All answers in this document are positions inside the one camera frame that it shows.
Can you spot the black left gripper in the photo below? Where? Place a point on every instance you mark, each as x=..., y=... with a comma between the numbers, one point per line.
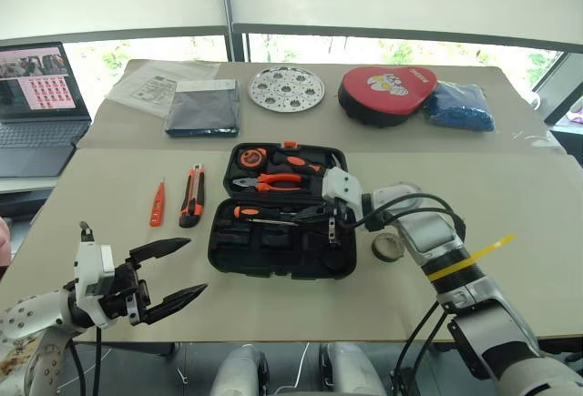
x=120, y=291

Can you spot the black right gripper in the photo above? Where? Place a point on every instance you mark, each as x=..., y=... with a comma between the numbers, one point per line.
x=339, y=218

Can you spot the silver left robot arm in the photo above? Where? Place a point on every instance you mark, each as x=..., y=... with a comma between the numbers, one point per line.
x=32, y=311

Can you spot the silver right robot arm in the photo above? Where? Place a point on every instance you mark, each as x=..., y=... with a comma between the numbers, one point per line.
x=437, y=241

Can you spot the black plastic tool case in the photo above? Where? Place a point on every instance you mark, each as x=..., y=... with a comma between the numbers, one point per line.
x=273, y=250

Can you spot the orange voltage tester pen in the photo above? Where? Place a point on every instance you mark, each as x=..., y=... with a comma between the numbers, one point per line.
x=158, y=205

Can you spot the grey tape roll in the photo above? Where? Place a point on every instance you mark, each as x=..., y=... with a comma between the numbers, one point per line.
x=380, y=252

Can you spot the orange black utility knife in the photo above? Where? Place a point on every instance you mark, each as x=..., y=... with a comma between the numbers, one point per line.
x=191, y=195

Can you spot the orange black tape measure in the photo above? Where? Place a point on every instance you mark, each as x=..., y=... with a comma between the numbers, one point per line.
x=252, y=158

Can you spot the grey rounded shape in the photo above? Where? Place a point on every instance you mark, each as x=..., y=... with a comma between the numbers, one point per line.
x=350, y=368
x=241, y=371

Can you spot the round metal steamer plate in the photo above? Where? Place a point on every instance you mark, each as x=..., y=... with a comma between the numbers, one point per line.
x=287, y=88

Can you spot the red heart-shaped pad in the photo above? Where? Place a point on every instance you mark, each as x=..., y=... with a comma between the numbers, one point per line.
x=382, y=91

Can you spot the dark blue folded cloth pack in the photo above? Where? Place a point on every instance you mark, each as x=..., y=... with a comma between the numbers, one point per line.
x=202, y=107

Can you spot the pink cloth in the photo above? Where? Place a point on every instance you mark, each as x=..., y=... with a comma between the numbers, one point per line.
x=3, y=241

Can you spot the blue plastic bag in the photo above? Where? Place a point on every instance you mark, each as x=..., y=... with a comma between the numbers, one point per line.
x=460, y=107

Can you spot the clear bag with paper sheet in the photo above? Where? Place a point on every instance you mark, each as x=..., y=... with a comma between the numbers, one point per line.
x=146, y=86

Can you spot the dark grey laptop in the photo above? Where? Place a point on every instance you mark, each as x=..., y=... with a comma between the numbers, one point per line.
x=36, y=136

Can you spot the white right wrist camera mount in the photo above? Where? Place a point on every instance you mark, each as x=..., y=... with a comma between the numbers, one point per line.
x=341, y=184

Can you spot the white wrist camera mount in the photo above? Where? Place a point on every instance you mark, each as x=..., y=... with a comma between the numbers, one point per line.
x=341, y=184
x=91, y=259

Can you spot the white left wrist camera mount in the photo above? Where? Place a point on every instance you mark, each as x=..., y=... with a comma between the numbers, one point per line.
x=91, y=259

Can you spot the black window frame post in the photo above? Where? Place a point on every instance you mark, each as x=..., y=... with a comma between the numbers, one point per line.
x=237, y=45

